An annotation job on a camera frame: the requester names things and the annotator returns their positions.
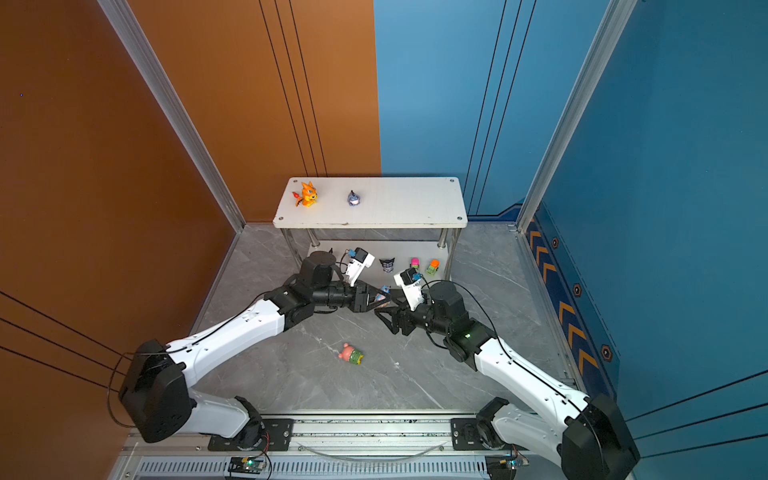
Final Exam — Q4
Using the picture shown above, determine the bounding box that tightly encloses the grey purple kuromi toy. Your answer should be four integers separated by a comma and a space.
379, 257, 395, 273

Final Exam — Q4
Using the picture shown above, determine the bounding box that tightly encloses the white two-tier metal shelf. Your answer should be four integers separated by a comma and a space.
273, 177, 468, 286

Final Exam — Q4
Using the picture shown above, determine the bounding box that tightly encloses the pink pig green toy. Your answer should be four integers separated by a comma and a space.
338, 343, 364, 365

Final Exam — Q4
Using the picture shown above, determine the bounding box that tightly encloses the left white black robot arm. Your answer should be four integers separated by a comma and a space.
118, 248, 379, 450

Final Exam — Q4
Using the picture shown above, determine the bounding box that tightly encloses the aluminium corner post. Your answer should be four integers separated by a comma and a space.
97, 0, 247, 233
516, 0, 637, 234

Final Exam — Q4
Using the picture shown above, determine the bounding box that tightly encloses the right circuit board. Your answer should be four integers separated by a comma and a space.
485, 456, 530, 480

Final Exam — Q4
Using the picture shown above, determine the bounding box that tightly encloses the orange fox toy figure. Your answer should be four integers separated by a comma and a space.
293, 181, 318, 208

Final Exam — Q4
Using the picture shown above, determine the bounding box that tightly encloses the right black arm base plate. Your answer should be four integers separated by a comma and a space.
450, 417, 526, 453

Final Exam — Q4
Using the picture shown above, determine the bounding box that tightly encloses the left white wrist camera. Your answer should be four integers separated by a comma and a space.
344, 247, 375, 287

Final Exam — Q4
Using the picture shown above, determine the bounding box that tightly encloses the left aluminium corner post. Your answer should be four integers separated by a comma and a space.
97, 0, 247, 233

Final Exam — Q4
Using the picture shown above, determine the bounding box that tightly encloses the left green circuit board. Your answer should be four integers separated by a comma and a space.
227, 456, 270, 479

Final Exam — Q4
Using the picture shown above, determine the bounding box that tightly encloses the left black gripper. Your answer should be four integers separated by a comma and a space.
312, 279, 392, 314

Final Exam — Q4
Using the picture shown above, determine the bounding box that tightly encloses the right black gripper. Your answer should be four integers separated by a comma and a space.
374, 293, 453, 338

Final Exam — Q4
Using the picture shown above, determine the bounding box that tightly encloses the right aluminium corner post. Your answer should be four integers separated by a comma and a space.
516, 0, 637, 234

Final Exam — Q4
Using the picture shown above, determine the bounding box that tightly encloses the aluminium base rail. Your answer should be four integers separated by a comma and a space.
109, 411, 565, 479

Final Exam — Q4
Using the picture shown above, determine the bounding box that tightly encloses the blue grey eeyore toy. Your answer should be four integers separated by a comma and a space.
347, 190, 361, 206

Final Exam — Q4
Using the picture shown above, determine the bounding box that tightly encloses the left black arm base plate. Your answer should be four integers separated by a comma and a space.
207, 418, 294, 453

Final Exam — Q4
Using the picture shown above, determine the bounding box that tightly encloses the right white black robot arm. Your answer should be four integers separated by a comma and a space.
374, 281, 641, 479

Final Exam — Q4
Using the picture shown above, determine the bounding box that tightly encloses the green orange toy car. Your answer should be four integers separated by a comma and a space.
426, 259, 440, 275

